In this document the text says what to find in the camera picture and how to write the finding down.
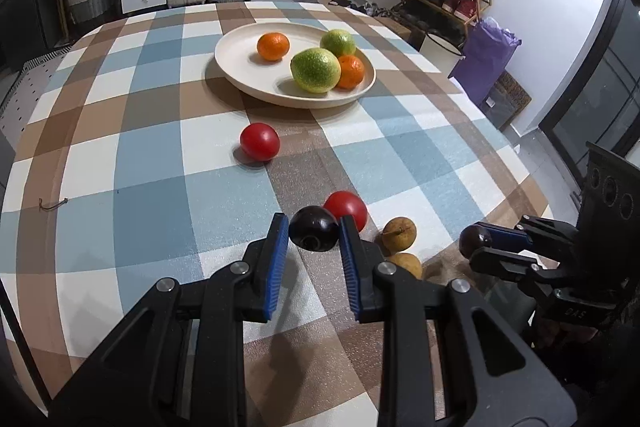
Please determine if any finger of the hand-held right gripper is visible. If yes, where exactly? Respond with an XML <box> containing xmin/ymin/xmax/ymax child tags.
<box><xmin>477</xmin><ymin>215</ymin><xmax>581</xmax><ymax>260</ymax></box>
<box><xmin>470</xmin><ymin>247</ymin><xmax>566</xmax><ymax>303</ymax></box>

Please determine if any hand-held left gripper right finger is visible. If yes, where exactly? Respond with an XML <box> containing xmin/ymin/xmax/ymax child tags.
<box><xmin>339</xmin><ymin>214</ymin><xmax>581</xmax><ymax>427</ymax></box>

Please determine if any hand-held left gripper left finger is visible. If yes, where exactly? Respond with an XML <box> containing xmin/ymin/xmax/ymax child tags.
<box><xmin>47</xmin><ymin>213</ymin><xmax>291</xmax><ymax>427</ymax></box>

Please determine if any dark purple plum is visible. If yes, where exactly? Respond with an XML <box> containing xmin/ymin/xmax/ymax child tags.
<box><xmin>459</xmin><ymin>226</ymin><xmax>493</xmax><ymax>259</ymax></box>
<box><xmin>288</xmin><ymin>205</ymin><xmax>340</xmax><ymax>253</ymax></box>

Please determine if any small brown pear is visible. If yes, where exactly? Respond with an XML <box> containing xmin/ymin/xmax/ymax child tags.
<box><xmin>386</xmin><ymin>252</ymin><xmax>424</xmax><ymax>280</ymax></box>
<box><xmin>381</xmin><ymin>217</ymin><xmax>416</xmax><ymax>253</ymax></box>

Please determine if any red tomato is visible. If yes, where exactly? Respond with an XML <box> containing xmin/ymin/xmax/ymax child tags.
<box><xmin>239</xmin><ymin>123</ymin><xmax>281</xmax><ymax>162</ymax></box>
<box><xmin>323</xmin><ymin>190</ymin><xmax>369</xmax><ymax>233</ymax></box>

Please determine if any orange mandarin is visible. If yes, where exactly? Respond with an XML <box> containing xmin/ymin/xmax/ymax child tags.
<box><xmin>334</xmin><ymin>55</ymin><xmax>366</xmax><ymax>90</ymax></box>
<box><xmin>257</xmin><ymin>32</ymin><xmax>291</xmax><ymax>62</ymax></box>

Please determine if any yellow-green citrus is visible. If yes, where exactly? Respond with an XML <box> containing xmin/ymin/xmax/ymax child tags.
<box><xmin>290</xmin><ymin>48</ymin><xmax>342</xmax><ymax>94</ymax></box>

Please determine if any cream round plate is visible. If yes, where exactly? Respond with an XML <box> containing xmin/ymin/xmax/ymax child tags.
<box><xmin>214</xmin><ymin>23</ymin><xmax>377</xmax><ymax>109</ymax></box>

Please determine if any green citrus with orange blush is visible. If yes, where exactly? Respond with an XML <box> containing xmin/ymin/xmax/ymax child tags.
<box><xmin>320</xmin><ymin>29</ymin><xmax>357</xmax><ymax>58</ymax></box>

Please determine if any person's right hand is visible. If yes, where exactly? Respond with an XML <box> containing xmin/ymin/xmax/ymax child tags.
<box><xmin>532</xmin><ymin>314</ymin><xmax>601</xmax><ymax>350</ymax></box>

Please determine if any brown patterned doormat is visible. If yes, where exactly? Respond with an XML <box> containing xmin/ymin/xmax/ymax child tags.
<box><xmin>487</xmin><ymin>69</ymin><xmax>532</xmax><ymax>130</ymax></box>

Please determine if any dark glass sliding door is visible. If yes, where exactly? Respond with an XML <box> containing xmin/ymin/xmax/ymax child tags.
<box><xmin>540</xmin><ymin>0</ymin><xmax>640</xmax><ymax>188</ymax></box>

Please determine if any checked tablecloth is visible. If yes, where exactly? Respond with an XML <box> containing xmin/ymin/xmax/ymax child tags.
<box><xmin>0</xmin><ymin>1</ymin><xmax>553</xmax><ymax>427</ymax></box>

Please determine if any purple bag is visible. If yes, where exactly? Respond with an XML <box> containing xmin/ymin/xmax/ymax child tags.
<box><xmin>448</xmin><ymin>18</ymin><xmax>522</xmax><ymax>105</ymax></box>

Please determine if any cream waste bin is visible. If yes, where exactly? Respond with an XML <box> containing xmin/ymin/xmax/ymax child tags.
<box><xmin>419</xmin><ymin>31</ymin><xmax>466</xmax><ymax>70</ymax></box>

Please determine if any brown cardboard box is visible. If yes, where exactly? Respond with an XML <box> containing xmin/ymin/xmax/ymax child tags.
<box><xmin>392</xmin><ymin>18</ymin><xmax>426</xmax><ymax>50</ymax></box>

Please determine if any scattered pile of sneakers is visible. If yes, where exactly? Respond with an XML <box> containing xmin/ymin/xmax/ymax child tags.
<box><xmin>327</xmin><ymin>0</ymin><xmax>401</xmax><ymax>18</ymax></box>

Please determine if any grey dotted floor rug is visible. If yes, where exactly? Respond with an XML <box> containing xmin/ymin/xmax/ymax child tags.
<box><xmin>0</xmin><ymin>47</ymin><xmax>71</xmax><ymax>158</ymax></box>

